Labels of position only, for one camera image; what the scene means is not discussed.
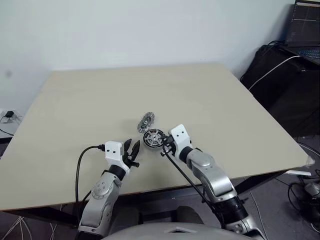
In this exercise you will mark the round black motor stator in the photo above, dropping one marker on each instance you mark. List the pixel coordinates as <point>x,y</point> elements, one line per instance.
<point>153,138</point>

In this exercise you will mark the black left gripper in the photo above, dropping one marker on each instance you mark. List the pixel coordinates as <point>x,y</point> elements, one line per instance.
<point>130,161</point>

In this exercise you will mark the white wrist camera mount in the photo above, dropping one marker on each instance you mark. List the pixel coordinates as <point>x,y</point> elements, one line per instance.
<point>113,150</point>
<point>181,136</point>

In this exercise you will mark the silver round motor housing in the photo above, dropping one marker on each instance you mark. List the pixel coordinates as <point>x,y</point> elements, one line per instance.
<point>147,122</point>

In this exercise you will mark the white power strip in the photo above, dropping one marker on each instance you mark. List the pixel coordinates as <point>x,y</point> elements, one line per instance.
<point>17,113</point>

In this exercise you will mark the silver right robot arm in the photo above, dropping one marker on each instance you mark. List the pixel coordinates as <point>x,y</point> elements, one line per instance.
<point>212,172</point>

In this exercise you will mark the black plug adapter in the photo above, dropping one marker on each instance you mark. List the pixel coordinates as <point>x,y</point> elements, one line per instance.
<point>9,114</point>

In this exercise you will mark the silver robot torso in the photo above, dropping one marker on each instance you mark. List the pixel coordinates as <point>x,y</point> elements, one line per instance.
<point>155,232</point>

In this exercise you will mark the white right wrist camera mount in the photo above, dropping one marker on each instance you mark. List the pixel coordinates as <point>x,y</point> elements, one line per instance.
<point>181,136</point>

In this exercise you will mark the large black case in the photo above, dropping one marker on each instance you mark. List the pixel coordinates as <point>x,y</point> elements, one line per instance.
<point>287,100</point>

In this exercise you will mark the black laptop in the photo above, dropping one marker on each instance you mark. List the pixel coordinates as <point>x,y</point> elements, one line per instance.
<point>302,25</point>

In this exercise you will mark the grey power brick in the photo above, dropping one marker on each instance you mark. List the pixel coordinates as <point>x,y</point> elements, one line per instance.
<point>311,188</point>

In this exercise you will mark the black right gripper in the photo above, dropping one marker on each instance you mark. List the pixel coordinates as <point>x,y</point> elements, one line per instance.
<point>168,143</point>

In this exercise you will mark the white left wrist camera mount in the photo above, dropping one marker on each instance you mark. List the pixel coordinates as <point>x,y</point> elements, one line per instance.
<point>113,150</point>

